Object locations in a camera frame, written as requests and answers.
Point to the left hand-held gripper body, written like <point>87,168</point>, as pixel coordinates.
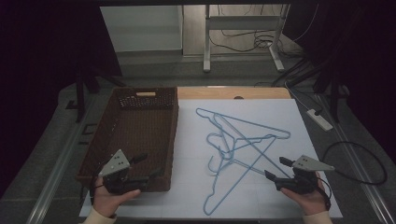
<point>116,165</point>

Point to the white table mat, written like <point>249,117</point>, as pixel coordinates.
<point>193,186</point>

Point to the white cabinet panel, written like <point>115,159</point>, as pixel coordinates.
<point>141,28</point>

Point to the brown woven basket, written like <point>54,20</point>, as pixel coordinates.
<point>140,133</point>

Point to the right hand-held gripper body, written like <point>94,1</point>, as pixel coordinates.
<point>303,182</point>

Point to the black metal stand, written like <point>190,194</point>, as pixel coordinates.
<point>334,99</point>
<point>80,93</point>

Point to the white desk frame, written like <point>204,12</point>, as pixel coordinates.
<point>243,22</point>

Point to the person's left hand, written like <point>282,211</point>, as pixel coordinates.
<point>107,203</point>

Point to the white power strip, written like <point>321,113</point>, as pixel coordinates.
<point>320,121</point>

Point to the metal floor rail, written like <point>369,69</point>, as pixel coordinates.
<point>361,161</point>
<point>59,165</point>

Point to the person's right hand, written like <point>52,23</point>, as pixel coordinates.
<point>311,202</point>

